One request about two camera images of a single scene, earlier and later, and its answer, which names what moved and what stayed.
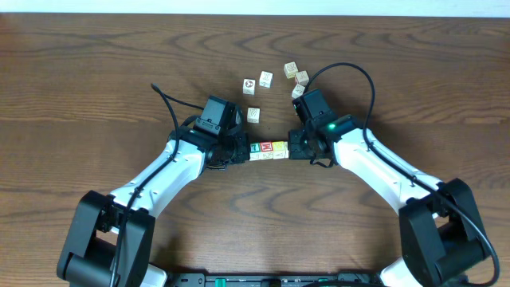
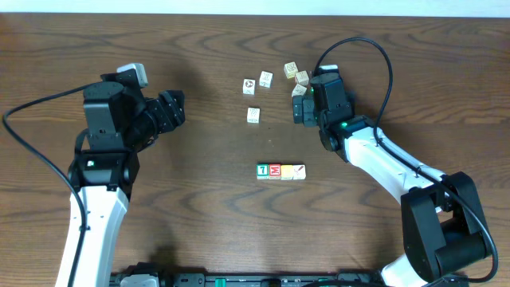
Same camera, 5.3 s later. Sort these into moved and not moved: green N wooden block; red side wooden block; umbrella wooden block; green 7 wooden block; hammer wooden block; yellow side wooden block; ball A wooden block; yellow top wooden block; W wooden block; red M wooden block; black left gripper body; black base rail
Moved: green 7 wooden block; hammer wooden block; red M wooden block; black left gripper body; yellow top wooden block
Not moved: red side wooden block; green N wooden block; yellow side wooden block; umbrella wooden block; ball A wooden block; black base rail; W wooden block
